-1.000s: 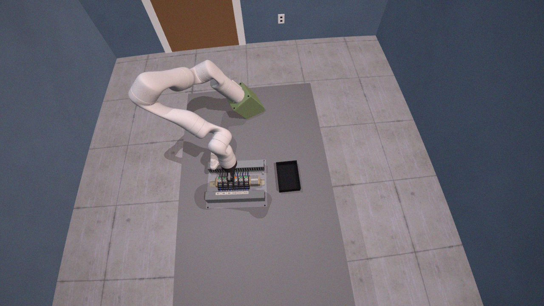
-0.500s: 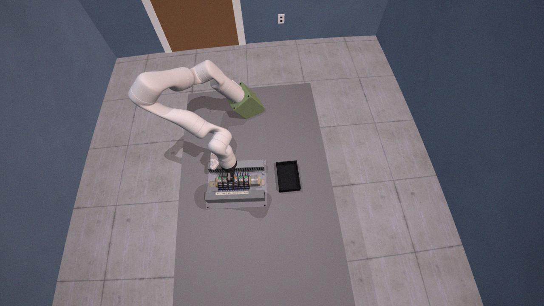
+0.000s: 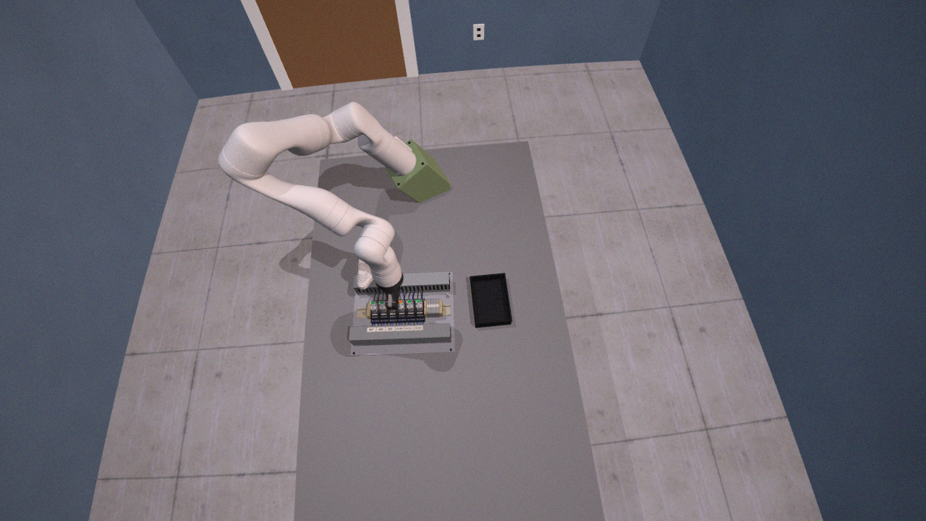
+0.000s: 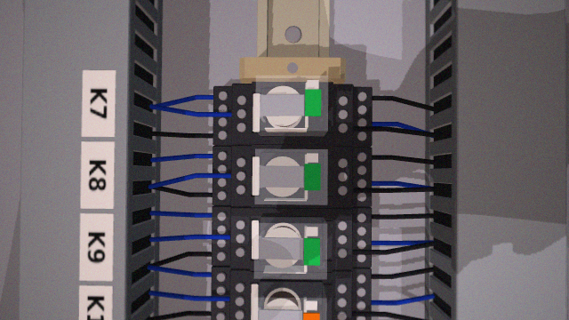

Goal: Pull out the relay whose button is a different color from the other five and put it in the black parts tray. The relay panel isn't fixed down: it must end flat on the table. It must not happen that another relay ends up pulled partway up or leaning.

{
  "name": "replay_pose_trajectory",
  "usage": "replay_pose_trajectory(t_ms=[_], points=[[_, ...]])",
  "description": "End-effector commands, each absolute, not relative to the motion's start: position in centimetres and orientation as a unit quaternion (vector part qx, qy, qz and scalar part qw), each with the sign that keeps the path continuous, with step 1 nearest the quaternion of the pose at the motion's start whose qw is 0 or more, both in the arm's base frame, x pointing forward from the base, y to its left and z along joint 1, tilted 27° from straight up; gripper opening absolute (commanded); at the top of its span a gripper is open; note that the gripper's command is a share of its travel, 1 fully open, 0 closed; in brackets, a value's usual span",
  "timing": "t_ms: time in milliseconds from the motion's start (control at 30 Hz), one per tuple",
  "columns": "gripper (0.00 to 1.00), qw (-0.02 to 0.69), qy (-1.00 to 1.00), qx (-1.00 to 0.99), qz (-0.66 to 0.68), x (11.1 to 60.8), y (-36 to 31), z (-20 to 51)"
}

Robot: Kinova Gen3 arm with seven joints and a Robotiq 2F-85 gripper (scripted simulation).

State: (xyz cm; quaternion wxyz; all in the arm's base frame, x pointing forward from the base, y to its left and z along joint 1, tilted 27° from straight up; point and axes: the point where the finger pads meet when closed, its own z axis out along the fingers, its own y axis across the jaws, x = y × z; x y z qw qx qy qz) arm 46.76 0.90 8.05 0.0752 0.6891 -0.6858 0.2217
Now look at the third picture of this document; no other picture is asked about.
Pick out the grey relay panel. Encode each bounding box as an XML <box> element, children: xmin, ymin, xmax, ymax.
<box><xmin>349</xmin><ymin>271</ymin><xmax>455</xmax><ymax>356</ymax></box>

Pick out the black rectangular tray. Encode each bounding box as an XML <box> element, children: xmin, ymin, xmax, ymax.
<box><xmin>470</xmin><ymin>274</ymin><xmax>512</xmax><ymax>328</ymax></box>

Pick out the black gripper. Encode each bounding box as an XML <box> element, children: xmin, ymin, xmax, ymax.
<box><xmin>376</xmin><ymin>274</ymin><xmax>404</xmax><ymax>310</ymax></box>

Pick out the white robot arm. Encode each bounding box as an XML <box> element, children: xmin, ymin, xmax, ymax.
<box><xmin>218</xmin><ymin>102</ymin><xmax>416</xmax><ymax>289</ymax></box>

